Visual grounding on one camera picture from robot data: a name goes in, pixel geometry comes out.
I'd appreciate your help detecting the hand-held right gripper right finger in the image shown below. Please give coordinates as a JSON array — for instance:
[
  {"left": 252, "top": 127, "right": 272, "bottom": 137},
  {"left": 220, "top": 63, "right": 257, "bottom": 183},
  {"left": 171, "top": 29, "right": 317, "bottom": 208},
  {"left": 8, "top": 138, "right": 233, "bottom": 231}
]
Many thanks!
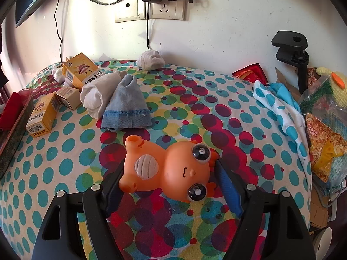
[{"left": 215, "top": 158, "right": 316, "bottom": 260}]

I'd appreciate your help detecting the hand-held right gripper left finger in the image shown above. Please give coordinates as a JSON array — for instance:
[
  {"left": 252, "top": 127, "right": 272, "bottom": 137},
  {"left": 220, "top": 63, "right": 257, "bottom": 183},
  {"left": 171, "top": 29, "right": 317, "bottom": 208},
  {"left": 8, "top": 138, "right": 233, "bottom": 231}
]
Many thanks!
[{"left": 31, "top": 161, "right": 126, "bottom": 260}]

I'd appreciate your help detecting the orange rubber animal toy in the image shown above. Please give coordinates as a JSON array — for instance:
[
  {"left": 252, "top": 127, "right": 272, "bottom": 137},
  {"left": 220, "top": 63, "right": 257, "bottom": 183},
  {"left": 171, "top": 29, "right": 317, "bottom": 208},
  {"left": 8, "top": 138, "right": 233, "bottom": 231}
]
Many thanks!
[{"left": 118, "top": 135, "right": 219, "bottom": 203}]

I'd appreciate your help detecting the blue grey sock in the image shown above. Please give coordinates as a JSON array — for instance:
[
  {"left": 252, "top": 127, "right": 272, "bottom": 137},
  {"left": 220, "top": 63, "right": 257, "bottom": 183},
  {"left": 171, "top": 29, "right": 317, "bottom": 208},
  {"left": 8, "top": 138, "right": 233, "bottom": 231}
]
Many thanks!
[{"left": 101, "top": 74, "right": 152, "bottom": 133}]

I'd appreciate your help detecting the white sock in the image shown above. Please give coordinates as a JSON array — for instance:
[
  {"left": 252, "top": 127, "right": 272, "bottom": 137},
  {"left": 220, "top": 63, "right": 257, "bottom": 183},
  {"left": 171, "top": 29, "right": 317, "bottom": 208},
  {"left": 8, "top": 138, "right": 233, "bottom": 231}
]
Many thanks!
[{"left": 80, "top": 70, "right": 128, "bottom": 120}]

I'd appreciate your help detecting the yellow carton box with barcode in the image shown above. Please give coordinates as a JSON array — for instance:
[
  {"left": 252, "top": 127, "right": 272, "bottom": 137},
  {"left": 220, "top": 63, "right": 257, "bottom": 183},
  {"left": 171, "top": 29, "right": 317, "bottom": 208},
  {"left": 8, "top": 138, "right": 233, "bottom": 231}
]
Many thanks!
[{"left": 26, "top": 92, "right": 63, "bottom": 138}]

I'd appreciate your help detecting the small tan carton box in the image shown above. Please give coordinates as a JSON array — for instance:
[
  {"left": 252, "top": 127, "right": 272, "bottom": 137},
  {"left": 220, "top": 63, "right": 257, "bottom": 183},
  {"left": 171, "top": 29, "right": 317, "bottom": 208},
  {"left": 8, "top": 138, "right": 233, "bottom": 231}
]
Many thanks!
[{"left": 55, "top": 86, "right": 82, "bottom": 111}]

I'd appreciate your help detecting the large yellow carton box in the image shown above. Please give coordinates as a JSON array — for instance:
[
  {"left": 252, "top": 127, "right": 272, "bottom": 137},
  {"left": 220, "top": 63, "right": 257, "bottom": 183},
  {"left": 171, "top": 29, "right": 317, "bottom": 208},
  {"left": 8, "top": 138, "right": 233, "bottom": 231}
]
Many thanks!
[{"left": 62, "top": 52, "right": 100, "bottom": 89}]

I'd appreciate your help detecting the brown cardboard box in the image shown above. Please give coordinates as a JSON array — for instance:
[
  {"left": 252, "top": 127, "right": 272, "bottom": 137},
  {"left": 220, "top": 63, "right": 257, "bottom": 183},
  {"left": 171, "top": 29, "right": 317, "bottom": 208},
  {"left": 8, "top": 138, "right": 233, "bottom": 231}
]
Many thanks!
[{"left": 309, "top": 190, "right": 330, "bottom": 228}]

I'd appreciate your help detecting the white cloth with blue dots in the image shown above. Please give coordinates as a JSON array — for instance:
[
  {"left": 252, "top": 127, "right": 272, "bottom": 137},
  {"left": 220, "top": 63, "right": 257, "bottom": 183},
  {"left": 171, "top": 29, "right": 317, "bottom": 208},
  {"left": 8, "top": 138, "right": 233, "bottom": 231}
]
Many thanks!
[{"left": 253, "top": 81, "right": 312, "bottom": 166}]

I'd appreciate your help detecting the colourful polka dot tablecloth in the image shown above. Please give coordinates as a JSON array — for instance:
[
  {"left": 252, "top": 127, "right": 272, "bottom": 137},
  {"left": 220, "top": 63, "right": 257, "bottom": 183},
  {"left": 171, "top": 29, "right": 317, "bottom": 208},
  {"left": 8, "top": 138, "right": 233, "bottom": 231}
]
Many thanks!
[{"left": 0, "top": 60, "right": 312, "bottom": 260}]

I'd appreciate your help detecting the yellow snack bag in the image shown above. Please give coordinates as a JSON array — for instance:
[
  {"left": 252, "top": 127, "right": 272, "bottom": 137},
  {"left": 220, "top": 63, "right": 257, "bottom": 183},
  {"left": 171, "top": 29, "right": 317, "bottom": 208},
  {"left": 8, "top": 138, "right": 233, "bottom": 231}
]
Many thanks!
[{"left": 306, "top": 113, "right": 347, "bottom": 185}]

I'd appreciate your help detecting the white tape roll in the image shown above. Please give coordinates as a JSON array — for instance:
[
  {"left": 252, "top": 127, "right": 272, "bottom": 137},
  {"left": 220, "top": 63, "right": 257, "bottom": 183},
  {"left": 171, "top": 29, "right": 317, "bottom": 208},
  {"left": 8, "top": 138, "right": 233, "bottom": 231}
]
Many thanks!
[{"left": 312, "top": 226, "right": 333, "bottom": 258}]

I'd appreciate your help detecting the red snack packet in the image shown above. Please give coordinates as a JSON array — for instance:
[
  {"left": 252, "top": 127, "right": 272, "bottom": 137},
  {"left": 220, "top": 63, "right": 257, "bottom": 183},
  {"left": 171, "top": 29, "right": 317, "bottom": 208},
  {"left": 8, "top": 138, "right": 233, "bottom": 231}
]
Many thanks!
[{"left": 232, "top": 63, "right": 269, "bottom": 84}]

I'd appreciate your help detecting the crumpled white paper ball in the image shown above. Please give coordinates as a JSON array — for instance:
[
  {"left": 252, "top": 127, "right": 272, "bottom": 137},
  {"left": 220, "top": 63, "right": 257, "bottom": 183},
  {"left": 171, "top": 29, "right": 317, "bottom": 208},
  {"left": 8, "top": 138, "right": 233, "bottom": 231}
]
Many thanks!
[{"left": 136, "top": 49, "right": 165, "bottom": 70}]

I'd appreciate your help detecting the yellow knitted toy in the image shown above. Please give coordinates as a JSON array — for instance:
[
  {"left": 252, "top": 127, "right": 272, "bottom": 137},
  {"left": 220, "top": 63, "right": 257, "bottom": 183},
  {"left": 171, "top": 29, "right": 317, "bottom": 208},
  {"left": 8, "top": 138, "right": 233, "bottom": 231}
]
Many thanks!
[{"left": 316, "top": 65, "right": 347, "bottom": 106}]

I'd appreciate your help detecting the black desk clamp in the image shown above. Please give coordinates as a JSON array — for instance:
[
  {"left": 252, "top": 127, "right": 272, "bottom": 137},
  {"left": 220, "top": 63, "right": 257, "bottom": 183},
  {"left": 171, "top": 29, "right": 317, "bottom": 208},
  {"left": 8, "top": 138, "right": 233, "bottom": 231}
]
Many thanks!
[{"left": 272, "top": 30, "right": 310, "bottom": 94}]

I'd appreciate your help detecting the flat screen monitor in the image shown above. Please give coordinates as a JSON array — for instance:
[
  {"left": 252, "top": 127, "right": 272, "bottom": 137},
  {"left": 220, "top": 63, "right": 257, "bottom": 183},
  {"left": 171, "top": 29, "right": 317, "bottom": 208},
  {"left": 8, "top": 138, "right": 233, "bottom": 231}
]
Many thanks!
[{"left": 15, "top": 0, "right": 65, "bottom": 28}]

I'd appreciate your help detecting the thin black adapter cable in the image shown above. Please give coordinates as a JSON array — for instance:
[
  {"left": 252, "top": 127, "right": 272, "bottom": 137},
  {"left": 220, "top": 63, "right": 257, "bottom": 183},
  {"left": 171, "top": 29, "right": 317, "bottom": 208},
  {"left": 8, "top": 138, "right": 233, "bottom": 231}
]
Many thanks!
[{"left": 146, "top": 2, "right": 152, "bottom": 50}]

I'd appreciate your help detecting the beige wall power socket plate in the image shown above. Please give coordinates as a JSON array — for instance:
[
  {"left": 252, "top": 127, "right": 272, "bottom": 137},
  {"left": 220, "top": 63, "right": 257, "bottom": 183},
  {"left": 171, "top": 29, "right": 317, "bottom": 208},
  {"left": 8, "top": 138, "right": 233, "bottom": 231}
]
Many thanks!
[{"left": 148, "top": 0, "right": 189, "bottom": 21}]

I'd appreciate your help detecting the beige wall antenna socket plate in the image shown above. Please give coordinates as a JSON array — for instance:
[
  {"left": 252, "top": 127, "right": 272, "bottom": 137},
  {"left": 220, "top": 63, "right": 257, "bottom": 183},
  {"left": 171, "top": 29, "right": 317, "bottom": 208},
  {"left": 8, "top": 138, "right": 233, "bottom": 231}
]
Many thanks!
[{"left": 114, "top": 0, "right": 147, "bottom": 23}]

